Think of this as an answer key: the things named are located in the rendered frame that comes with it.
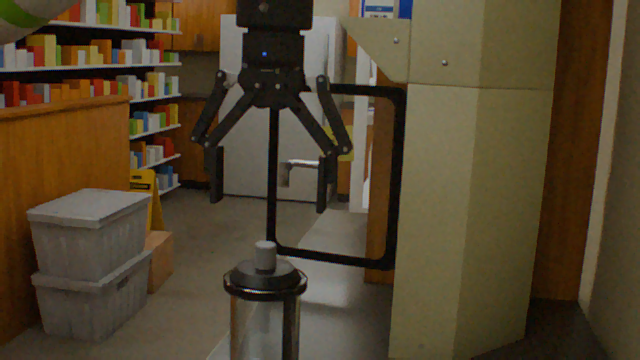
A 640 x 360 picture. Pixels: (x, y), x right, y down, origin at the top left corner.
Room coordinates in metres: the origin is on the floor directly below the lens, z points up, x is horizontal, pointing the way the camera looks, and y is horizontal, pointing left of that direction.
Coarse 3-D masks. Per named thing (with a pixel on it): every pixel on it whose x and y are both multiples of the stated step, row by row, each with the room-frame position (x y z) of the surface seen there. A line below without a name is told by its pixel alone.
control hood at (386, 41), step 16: (352, 16) 1.01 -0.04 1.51; (352, 32) 1.00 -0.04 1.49; (368, 32) 1.00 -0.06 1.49; (384, 32) 0.99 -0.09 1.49; (400, 32) 0.99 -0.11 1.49; (368, 48) 1.00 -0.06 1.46; (384, 48) 0.99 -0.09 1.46; (400, 48) 0.99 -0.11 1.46; (384, 64) 0.99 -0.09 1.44; (400, 64) 0.99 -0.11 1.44; (400, 80) 0.99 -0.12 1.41
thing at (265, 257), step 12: (264, 252) 0.75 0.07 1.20; (276, 252) 0.76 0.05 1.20; (240, 264) 0.76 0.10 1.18; (252, 264) 0.76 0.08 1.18; (264, 264) 0.74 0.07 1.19; (276, 264) 0.76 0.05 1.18; (288, 264) 0.77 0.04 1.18; (240, 276) 0.73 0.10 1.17; (252, 276) 0.72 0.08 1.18; (264, 276) 0.72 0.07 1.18; (276, 276) 0.73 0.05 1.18; (288, 276) 0.74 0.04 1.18; (300, 276) 0.76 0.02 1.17; (264, 288) 0.71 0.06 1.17; (276, 288) 0.72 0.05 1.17
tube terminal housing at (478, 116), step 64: (448, 0) 0.98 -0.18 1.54; (512, 0) 1.00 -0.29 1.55; (448, 64) 0.97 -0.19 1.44; (512, 64) 1.01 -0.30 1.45; (448, 128) 0.97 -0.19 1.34; (512, 128) 1.02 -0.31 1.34; (448, 192) 0.97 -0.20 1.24; (512, 192) 1.03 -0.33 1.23; (448, 256) 0.97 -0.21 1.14; (512, 256) 1.04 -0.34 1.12; (448, 320) 0.97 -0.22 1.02; (512, 320) 1.05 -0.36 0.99
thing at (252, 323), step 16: (240, 288) 0.71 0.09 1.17; (288, 288) 0.72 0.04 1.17; (240, 304) 0.72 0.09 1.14; (256, 304) 0.71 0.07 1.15; (272, 304) 0.72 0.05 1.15; (288, 304) 0.73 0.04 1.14; (240, 320) 0.72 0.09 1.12; (256, 320) 0.71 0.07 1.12; (272, 320) 0.72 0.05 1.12; (288, 320) 0.73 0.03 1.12; (240, 336) 0.72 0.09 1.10; (256, 336) 0.71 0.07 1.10; (272, 336) 0.72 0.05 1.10; (288, 336) 0.73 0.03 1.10; (240, 352) 0.72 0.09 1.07; (256, 352) 0.71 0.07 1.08; (272, 352) 0.72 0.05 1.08; (288, 352) 0.73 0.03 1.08
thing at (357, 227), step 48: (336, 96) 1.34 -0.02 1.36; (288, 144) 1.37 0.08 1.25; (336, 144) 1.34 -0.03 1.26; (384, 144) 1.30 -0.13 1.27; (288, 192) 1.37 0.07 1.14; (336, 192) 1.34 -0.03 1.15; (384, 192) 1.30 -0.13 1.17; (288, 240) 1.37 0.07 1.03; (336, 240) 1.33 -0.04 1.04; (384, 240) 1.30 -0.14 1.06
